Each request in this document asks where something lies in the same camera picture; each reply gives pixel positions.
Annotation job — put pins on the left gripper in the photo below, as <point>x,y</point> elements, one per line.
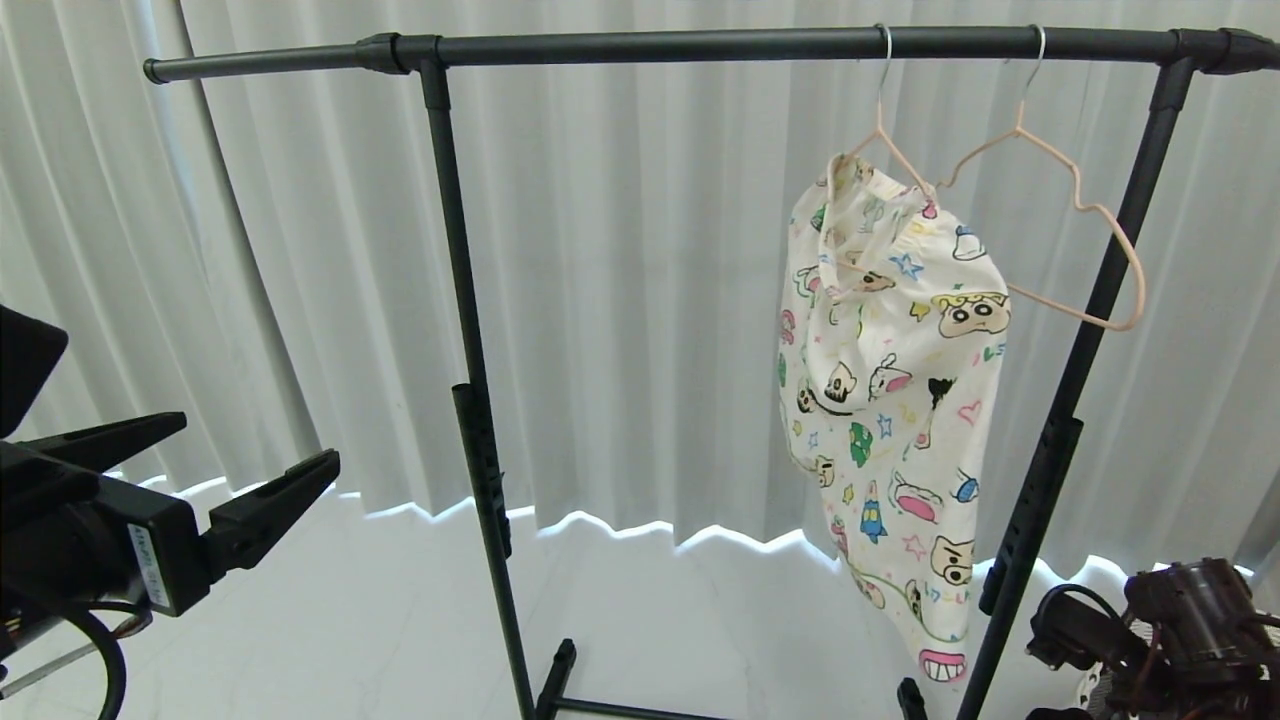
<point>90,540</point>

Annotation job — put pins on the cream printed garment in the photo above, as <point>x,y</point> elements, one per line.
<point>900,420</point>

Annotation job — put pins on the pink clothes hanger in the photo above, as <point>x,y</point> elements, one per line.
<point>1078,190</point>
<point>884,80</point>

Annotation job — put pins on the black clothes rack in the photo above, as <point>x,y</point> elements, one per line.
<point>700,45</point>

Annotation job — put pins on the white curtain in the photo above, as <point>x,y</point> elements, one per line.
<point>650,300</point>

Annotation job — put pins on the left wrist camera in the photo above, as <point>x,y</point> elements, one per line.
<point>25,370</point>

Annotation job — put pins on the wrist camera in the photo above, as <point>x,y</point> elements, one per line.
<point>1075,630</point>
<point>25,370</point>

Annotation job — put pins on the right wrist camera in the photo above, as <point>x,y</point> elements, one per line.
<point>1075,630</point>

